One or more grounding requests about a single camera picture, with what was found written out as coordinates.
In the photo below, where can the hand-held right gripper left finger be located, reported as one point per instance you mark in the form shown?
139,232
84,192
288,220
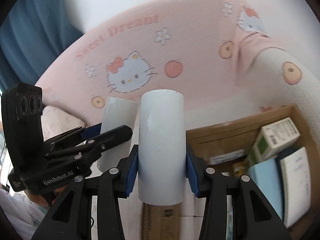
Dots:
132,175

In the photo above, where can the brown cardboard box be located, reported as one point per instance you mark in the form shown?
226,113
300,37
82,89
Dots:
217,137

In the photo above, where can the small yellow packet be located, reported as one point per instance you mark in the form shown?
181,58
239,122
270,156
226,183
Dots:
238,168

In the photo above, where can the white cardboard tube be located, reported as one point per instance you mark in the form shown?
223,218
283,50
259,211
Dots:
117,115
161,142

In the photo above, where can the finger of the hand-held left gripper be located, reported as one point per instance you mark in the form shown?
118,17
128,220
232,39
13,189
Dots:
117,133
91,131

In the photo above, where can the person's left hand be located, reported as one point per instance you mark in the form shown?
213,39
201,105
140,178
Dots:
40,200

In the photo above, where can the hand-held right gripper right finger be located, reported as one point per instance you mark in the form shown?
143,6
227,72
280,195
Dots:
192,175

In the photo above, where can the flat box with white label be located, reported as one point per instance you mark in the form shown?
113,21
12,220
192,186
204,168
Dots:
225,158

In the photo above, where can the light blue flat box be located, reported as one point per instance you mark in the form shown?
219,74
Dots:
265,182

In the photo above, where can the blue curtain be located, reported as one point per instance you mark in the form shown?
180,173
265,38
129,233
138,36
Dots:
30,30

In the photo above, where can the white flat packet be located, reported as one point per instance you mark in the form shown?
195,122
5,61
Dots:
297,180

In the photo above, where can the white printed clothing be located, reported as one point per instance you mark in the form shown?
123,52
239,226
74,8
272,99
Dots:
17,212

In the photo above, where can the pink cat print bed sheet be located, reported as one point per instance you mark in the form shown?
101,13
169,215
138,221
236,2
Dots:
187,42

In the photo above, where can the green and white small box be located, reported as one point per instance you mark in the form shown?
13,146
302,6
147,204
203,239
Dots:
275,135

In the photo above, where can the folded pink floral quilt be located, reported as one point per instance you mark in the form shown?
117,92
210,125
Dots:
62,120

